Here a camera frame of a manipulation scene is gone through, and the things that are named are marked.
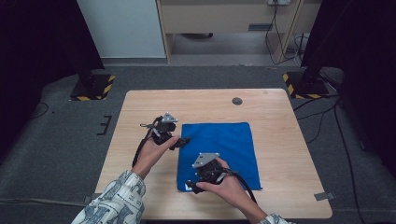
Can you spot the grey round table grommet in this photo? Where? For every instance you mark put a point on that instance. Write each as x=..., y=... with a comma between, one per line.
x=237, y=101

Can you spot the person's right hand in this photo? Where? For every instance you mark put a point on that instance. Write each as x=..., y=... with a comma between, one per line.
x=232, y=191

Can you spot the black curtain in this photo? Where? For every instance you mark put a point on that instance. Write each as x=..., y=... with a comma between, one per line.
x=367, y=62
x=37, y=46

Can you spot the white cabinet panel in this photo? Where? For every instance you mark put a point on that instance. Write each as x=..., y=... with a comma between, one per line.
x=121, y=28

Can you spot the white power strip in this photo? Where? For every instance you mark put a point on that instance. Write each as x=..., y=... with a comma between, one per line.
x=279, y=2

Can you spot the grey tape piece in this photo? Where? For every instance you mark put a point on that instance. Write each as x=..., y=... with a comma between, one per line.
x=88, y=199
x=324, y=196

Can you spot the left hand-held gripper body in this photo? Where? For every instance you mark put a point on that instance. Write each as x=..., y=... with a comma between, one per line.
x=164, y=129

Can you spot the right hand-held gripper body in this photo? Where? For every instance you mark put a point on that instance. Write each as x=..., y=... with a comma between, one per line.
x=205, y=159

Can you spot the light wooden desk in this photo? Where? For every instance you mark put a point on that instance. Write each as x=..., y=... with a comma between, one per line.
x=218, y=17

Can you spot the grey desk label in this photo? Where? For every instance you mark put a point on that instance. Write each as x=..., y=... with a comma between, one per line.
x=260, y=27

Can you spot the striped black stand base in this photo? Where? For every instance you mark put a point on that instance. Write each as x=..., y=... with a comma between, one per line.
x=306, y=87
x=93, y=88

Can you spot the person's left hand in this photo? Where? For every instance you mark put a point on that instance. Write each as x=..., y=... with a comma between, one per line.
x=149, y=155

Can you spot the blue cloth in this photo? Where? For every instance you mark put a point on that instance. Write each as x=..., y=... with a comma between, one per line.
x=224, y=143

